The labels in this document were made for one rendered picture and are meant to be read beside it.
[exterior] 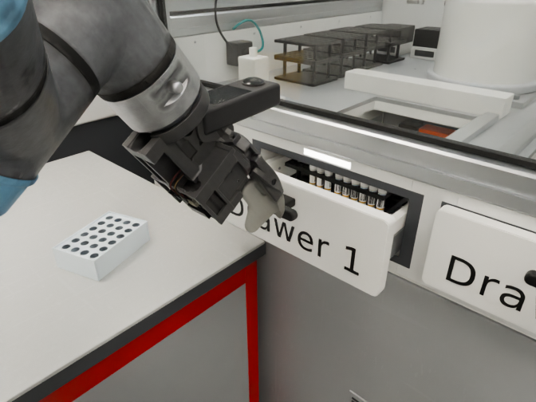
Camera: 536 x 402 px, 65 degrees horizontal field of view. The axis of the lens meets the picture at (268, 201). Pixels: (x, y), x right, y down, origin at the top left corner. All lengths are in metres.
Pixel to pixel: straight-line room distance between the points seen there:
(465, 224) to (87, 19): 0.42
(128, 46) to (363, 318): 0.54
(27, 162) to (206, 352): 0.56
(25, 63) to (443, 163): 0.43
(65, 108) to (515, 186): 0.43
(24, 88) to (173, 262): 0.52
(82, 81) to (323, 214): 0.34
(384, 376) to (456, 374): 0.13
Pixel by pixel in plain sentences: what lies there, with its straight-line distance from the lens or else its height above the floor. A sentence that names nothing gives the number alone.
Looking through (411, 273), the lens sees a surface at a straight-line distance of 0.61.
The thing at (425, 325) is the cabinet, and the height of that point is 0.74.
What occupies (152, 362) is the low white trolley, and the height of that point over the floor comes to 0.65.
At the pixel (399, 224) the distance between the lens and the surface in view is 0.57.
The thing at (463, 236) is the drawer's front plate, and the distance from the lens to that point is 0.54.
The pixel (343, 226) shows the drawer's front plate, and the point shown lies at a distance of 0.52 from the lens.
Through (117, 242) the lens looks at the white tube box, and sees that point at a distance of 0.70.
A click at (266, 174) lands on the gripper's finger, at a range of 0.43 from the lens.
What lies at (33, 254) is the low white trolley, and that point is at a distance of 0.80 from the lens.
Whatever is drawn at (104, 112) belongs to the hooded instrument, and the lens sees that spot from 1.29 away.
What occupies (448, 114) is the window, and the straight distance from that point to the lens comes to 0.53.
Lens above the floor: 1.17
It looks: 29 degrees down
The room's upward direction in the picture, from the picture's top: straight up
